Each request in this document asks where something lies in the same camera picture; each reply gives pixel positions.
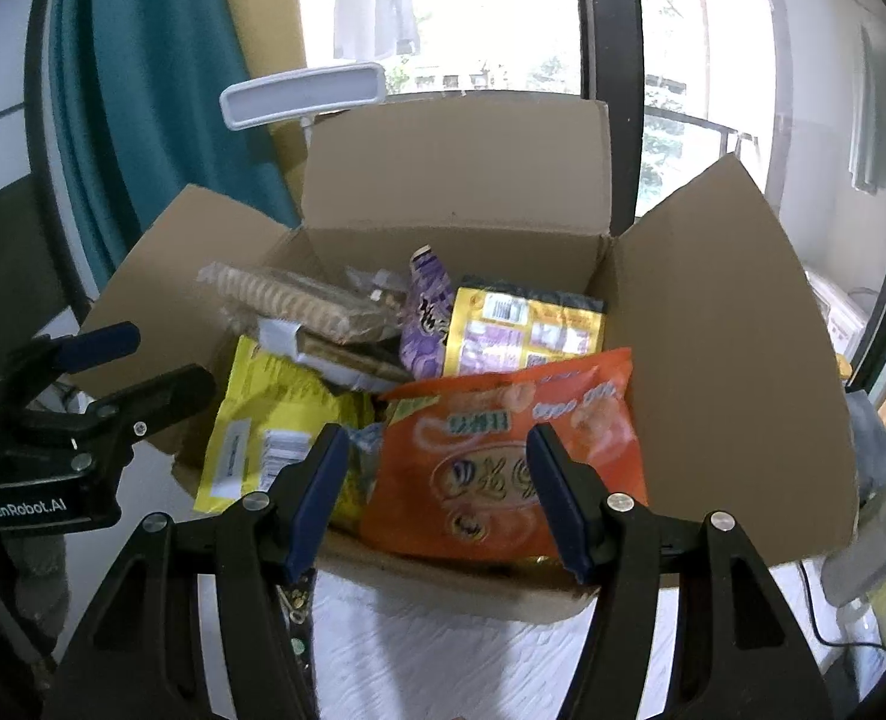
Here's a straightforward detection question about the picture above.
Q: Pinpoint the grey cloth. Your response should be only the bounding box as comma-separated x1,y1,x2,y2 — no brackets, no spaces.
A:
843,386,886,496

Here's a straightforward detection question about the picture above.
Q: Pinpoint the purple snack bag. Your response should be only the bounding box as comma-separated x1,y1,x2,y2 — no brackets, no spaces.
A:
398,244,459,382

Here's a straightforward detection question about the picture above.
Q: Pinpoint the cardboard box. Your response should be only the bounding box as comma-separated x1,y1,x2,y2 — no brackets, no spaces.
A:
75,99,860,620

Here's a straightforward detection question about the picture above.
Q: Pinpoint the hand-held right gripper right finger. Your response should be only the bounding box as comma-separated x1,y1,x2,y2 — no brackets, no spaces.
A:
525,424,837,720

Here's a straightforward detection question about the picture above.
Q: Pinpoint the white-ended biscuit packet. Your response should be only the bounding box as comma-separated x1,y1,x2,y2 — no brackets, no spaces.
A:
259,319,414,391

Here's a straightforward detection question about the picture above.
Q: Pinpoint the yellow snack bag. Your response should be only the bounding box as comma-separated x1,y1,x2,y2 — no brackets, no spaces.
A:
191,335,376,533

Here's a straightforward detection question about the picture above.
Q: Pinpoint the yellow curtain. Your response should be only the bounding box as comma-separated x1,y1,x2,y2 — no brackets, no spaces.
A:
214,0,346,188

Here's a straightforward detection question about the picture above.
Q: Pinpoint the yellow black snack packet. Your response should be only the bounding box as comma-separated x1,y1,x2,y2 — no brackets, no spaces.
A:
443,277,609,380

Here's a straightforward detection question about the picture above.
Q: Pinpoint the orange snack bag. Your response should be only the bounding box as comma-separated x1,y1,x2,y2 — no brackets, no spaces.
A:
359,347,650,563

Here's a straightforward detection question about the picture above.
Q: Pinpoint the thin black cable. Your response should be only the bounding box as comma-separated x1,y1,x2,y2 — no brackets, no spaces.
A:
795,562,886,650

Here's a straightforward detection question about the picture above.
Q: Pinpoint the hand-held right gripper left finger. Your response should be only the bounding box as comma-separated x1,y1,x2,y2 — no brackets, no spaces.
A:
41,424,352,720

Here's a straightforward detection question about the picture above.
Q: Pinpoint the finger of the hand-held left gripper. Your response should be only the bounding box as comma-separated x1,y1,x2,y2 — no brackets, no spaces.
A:
0,321,142,398
0,364,217,466

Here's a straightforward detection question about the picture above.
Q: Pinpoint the clear round biscuit packet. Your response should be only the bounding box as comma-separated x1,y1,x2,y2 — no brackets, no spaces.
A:
195,261,406,342

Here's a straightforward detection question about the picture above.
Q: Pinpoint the teal curtain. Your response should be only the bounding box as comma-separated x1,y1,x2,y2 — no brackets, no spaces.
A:
49,0,301,286

